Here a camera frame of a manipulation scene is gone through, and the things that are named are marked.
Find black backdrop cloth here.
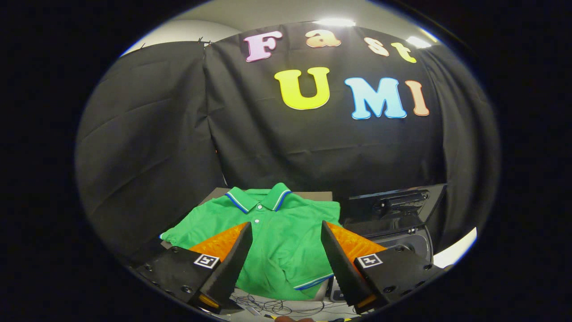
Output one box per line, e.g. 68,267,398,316
75,21,500,264

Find green polo shirt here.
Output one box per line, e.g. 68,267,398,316
160,182,342,301

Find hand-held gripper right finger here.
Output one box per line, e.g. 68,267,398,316
320,220,446,315

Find dark washing machine lid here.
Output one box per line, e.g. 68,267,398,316
342,183,447,237

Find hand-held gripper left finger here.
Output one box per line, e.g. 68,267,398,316
135,222,254,314

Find grey cabinet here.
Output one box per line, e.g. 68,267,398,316
197,187,334,206

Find grey washing machine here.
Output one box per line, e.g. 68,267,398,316
328,225,435,305

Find black cable tangle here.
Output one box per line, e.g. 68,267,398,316
230,293,329,317

